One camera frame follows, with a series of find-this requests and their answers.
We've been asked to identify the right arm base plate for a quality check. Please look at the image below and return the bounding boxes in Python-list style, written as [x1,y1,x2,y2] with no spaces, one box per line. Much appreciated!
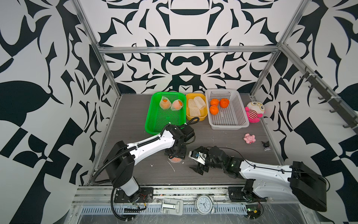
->
[228,187,261,203]

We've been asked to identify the orange being unwrapped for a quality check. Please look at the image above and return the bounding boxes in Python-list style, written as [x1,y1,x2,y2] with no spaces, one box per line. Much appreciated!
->
[210,99,220,106]

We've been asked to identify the netted orange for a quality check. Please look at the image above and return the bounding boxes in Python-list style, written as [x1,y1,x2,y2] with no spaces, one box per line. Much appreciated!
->
[168,156,183,163]
[171,99,183,111]
[219,99,230,108]
[159,96,172,110]
[209,105,219,115]

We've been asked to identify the white rectangular device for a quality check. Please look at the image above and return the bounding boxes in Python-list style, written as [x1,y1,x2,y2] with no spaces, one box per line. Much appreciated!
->
[161,198,184,216]

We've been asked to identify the green plastic basket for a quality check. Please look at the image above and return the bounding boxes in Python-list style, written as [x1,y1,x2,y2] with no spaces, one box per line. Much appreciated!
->
[145,92,186,135]

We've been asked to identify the white analog clock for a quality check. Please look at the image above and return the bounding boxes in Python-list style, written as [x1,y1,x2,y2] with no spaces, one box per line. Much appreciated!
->
[194,195,214,215]

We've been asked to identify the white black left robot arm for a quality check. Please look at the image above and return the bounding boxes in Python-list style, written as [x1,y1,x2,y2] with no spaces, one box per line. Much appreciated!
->
[89,117,200,222]

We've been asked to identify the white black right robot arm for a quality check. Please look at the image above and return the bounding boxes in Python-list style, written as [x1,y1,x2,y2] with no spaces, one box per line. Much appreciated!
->
[189,146,330,212]

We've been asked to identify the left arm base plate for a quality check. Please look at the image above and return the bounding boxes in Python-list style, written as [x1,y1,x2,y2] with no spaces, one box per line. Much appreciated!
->
[114,187,154,203]

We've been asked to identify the small black figurine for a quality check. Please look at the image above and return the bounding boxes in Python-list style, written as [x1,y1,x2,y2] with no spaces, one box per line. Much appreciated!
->
[262,141,271,151]

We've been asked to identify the pink white plush doll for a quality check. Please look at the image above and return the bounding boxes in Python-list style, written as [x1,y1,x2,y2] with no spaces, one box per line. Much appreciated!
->
[245,101,265,123]

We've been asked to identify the white perforated plastic basket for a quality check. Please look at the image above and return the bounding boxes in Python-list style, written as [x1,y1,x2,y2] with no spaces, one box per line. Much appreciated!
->
[205,89,249,130]

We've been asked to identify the small circuit board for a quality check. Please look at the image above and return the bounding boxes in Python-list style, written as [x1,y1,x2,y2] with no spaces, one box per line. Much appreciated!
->
[245,205,262,220]

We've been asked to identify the white foam net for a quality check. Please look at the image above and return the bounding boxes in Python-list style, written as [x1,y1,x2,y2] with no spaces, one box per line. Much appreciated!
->
[187,99,198,109]
[189,108,201,117]
[194,96,206,110]

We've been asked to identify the small pink pig toy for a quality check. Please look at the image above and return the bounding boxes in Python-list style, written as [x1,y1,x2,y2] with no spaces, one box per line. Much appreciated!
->
[243,133,256,144]

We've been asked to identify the yellow plastic tub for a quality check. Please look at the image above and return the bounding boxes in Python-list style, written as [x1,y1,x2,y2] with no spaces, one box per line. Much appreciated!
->
[186,93,208,121]

